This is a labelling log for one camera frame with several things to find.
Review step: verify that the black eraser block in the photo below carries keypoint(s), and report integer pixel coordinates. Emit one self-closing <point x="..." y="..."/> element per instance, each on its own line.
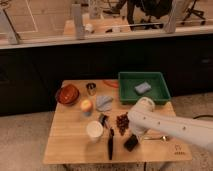
<point x="131" y="143"/>

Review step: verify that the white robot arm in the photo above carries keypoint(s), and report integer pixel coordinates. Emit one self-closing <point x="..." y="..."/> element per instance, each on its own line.
<point x="142" y="117"/>

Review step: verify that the orange carrot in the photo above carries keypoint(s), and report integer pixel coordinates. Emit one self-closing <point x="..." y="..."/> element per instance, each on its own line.
<point x="111" y="83"/>

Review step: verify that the small metal cup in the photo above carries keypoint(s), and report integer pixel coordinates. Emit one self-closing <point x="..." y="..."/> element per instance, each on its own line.
<point x="91" y="88"/>

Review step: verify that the grey folded cloth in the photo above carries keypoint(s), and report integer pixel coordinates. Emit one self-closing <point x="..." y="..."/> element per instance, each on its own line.
<point x="104" y="103"/>

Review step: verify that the green plastic tray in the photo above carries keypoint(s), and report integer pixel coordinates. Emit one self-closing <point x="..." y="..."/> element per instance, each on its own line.
<point x="134" y="85"/>

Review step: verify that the red apple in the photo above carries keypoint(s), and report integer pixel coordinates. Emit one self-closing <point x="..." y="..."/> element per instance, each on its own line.
<point x="86" y="105"/>

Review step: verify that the black binder clip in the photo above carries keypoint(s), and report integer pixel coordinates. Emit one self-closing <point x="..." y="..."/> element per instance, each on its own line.
<point x="102" y="118"/>

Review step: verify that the grey sponge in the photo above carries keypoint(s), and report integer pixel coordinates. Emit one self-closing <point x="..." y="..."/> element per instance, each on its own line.
<point x="142" y="88"/>

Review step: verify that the bunch of dark grapes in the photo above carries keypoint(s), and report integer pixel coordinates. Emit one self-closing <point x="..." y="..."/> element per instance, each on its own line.
<point x="122" y="123"/>

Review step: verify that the brown wooden bowl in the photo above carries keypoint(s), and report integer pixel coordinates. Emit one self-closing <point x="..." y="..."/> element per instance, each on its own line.
<point x="67" y="95"/>

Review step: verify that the white paper cup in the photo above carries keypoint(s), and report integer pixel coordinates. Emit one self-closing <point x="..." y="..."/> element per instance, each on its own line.
<point x="94" y="130"/>

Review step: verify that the light wooden background table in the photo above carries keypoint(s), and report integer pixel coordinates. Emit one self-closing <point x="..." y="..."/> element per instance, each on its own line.
<point x="100" y="26"/>

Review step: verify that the black office chair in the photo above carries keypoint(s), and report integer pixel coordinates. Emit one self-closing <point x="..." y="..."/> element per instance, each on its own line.
<point x="156" y="8"/>

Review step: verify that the black handled knife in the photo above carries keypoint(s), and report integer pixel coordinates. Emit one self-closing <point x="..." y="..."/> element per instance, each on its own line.
<point x="110" y="143"/>

